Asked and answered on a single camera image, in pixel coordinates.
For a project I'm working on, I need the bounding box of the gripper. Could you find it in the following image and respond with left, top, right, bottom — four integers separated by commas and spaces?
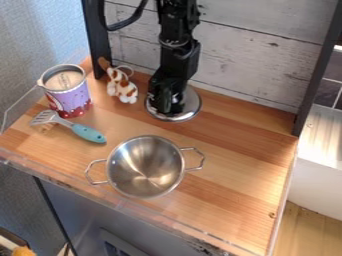
146, 73, 189, 115

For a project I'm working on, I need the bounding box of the silver lid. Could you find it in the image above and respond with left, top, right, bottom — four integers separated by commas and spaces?
144, 83, 204, 123

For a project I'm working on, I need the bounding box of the silver pot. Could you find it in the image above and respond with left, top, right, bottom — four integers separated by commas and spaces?
82, 134, 208, 200

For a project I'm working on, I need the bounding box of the white and brown plush dog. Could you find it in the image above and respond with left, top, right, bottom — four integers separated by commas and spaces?
96, 56, 141, 105

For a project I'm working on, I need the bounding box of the purple and red can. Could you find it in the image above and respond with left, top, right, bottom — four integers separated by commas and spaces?
36, 63, 95, 120

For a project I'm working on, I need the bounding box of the spatula with teal handle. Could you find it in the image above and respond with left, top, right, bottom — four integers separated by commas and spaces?
29, 109, 109, 145

